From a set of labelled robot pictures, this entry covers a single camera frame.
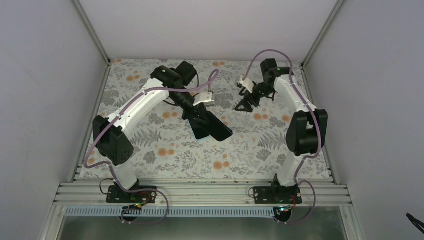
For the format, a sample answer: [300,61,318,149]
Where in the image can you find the phone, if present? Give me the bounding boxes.
[191,127,210,141]
[200,111,233,142]

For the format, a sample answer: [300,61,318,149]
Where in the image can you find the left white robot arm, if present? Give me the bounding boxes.
[88,61,219,203]

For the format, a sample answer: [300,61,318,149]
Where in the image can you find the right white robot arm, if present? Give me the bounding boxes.
[235,58,328,204]

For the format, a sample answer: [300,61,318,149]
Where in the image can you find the phone in light blue case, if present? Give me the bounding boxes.
[191,127,210,141]

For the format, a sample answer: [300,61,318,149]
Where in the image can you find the floral patterned table mat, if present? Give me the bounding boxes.
[98,58,292,180]

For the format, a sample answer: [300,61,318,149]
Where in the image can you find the black object at right edge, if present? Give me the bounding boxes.
[406,213,424,234]

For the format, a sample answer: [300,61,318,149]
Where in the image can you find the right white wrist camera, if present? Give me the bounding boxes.
[236,75,255,94]

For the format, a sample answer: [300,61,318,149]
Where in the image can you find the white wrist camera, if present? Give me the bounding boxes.
[236,75,255,94]
[193,92,215,107]

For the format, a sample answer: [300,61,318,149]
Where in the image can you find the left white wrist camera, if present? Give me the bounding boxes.
[193,92,215,107]

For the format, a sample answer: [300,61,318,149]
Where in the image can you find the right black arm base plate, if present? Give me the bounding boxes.
[252,185,303,205]

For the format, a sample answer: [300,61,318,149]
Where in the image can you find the light blue slotted cable duct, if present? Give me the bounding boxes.
[64,205,275,218]

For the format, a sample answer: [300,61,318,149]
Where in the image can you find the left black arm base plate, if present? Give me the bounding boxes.
[105,185,157,205]

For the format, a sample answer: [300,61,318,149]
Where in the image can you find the aluminium front rail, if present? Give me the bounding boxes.
[53,180,352,207]

